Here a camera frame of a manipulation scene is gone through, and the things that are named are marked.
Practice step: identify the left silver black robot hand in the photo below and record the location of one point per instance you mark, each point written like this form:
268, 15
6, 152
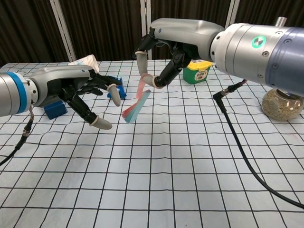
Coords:
59, 79

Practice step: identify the dark blue rectangular box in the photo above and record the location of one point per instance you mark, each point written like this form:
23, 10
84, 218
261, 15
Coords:
55, 110

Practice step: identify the grey metal frame post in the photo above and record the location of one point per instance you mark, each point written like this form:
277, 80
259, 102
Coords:
145, 9
64, 31
234, 10

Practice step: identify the blue cookie snack packet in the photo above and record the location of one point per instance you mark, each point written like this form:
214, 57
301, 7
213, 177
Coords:
121, 91

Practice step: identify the light blue checkered tablecloth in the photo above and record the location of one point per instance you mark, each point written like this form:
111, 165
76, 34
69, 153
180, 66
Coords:
166, 154

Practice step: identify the single pink sticky note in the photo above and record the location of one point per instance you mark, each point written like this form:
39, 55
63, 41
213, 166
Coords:
141, 86

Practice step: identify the pink and blue sticky pad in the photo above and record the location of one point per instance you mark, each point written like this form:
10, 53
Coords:
136, 107

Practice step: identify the black pleated curtain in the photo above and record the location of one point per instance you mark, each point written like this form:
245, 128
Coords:
107, 28

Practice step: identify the green tub with yellow lid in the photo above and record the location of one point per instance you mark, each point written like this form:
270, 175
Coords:
197, 74

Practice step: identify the white flowered paper cup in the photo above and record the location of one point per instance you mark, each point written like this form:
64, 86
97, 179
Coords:
89, 62

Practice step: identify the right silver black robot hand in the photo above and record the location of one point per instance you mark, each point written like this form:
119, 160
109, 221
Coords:
187, 35

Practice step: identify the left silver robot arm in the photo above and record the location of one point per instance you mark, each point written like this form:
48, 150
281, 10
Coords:
12, 92

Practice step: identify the glass jar of grains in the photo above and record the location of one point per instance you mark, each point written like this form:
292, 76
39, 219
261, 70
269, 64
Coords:
280, 107

